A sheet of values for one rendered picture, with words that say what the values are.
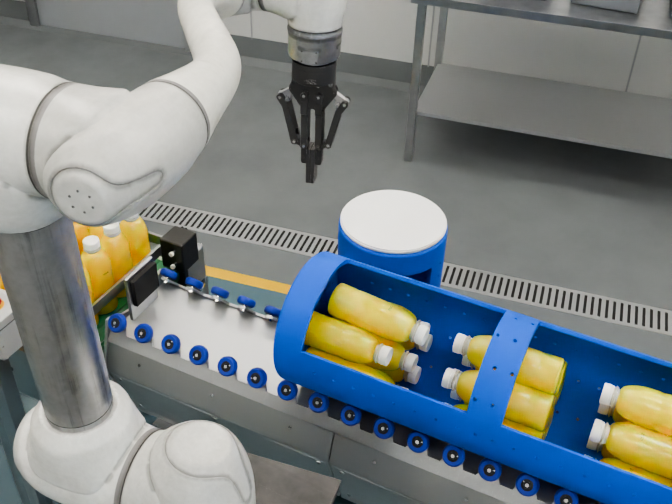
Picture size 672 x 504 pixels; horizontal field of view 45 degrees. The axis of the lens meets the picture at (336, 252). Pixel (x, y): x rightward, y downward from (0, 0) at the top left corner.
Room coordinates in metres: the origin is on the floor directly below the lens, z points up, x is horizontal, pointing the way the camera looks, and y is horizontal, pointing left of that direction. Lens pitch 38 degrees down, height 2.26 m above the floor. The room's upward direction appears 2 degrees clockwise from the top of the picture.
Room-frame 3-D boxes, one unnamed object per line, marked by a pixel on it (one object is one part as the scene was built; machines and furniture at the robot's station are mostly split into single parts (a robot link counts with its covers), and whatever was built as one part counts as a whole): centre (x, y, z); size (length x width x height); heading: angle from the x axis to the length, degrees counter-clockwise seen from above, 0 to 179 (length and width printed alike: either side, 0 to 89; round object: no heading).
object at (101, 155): (0.76, 0.24, 1.80); 0.18 x 0.14 x 0.13; 161
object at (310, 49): (1.28, 0.05, 1.71); 0.09 x 0.09 x 0.06
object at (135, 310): (1.48, 0.45, 0.99); 0.10 x 0.02 x 0.12; 155
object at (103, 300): (1.52, 0.53, 0.96); 0.40 x 0.01 x 0.03; 155
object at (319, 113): (1.28, 0.04, 1.57); 0.04 x 0.01 x 0.11; 169
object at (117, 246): (1.58, 0.54, 0.99); 0.07 x 0.07 x 0.19
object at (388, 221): (1.74, -0.15, 1.03); 0.28 x 0.28 x 0.01
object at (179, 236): (1.68, 0.41, 0.95); 0.10 x 0.07 x 0.10; 155
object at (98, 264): (1.52, 0.57, 0.99); 0.07 x 0.07 x 0.19
